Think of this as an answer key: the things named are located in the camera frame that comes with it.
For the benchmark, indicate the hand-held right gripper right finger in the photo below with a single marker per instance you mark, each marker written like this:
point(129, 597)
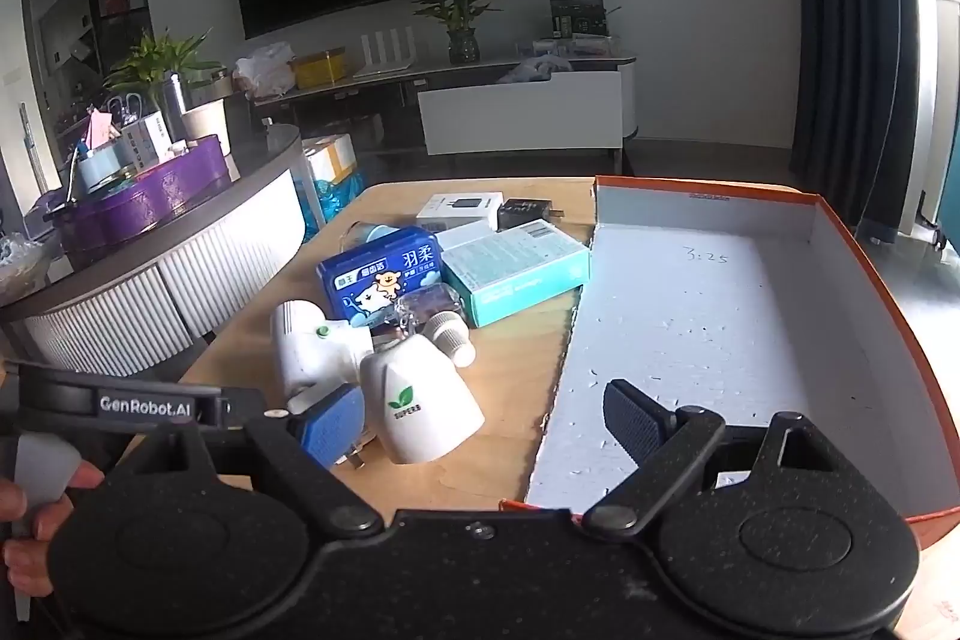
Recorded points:
point(637, 419)

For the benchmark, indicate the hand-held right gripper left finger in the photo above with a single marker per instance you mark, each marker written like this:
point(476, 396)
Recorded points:
point(330, 434)

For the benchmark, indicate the orange cardboard box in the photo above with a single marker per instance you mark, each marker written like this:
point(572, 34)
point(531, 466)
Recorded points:
point(712, 325)

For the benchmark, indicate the clear glass bottle ribbed cap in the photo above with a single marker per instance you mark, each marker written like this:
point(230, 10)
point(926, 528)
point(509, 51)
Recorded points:
point(450, 336)

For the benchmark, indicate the teal and white carton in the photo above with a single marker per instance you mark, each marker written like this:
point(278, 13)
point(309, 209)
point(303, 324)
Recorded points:
point(517, 272)

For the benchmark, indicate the person's left hand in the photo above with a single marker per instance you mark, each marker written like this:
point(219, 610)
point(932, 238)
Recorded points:
point(45, 516)

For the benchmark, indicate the round grey ribbed table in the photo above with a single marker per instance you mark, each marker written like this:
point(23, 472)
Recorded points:
point(150, 280)

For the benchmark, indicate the blue tissue pack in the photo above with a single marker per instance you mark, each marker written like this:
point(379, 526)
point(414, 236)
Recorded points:
point(367, 280)

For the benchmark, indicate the clear plastic bag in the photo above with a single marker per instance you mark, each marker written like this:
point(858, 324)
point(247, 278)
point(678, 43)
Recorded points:
point(22, 265)

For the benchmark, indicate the small clear cup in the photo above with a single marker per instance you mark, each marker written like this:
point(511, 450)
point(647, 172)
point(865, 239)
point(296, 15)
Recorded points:
point(375, 233)

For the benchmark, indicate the blue plastic bag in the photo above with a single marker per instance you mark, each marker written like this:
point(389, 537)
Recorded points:
point(330, 201)

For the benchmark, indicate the black charger plug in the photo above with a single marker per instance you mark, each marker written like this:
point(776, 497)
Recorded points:
point(525, 212)

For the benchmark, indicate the pale blue tape roll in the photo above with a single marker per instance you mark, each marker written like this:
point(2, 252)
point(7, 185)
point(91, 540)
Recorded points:
point(101, 168)

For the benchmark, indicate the small white carton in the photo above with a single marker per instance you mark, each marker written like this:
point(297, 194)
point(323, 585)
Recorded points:
point(465, 233)

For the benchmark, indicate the small white box black picture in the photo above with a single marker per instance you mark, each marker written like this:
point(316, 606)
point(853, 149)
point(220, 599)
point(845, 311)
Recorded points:
point(442, 209)

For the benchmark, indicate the white and blue carton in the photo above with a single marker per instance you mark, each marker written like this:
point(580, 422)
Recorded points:
point(146, 141)

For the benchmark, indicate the white and tan cardboard box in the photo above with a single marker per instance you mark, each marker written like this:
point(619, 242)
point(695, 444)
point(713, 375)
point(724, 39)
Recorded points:
point(330, 156)

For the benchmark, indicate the white plant pot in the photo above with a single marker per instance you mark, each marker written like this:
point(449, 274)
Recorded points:
point(206, 126)

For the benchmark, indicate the steel bottle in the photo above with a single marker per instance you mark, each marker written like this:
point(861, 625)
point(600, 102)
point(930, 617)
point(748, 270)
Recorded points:
point(174, 108)

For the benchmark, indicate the white cabinet drawer front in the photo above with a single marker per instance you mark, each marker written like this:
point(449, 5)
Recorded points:
point(517, 115)

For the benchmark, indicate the leafy green plant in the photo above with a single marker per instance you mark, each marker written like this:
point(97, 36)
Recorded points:
point(154, 63)

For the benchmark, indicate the white plastic bag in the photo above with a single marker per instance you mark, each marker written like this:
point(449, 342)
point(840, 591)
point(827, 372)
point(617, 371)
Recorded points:
point(262, 70)

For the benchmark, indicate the yellow box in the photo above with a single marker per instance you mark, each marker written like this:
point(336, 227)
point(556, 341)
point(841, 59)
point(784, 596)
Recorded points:
point(319, 72)

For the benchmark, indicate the blue white cloth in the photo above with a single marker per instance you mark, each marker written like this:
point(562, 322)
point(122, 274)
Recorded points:
point(536, 69)

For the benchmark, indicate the clear plastic organiser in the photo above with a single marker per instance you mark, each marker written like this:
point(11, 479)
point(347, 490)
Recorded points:
point(570, 48)

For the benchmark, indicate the white router with antennas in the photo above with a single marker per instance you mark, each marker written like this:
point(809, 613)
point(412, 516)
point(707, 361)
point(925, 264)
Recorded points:
point(386, 57)

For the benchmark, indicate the long television cabinet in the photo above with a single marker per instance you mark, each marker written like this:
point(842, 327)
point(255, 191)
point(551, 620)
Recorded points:
point(465, 68)

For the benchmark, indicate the green plant in glass vase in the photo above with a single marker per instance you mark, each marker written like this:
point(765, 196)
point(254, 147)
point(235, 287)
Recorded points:
point(463, 44)

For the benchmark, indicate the dark blue curtain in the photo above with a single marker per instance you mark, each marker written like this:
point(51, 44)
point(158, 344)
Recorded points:
point(840, 48)

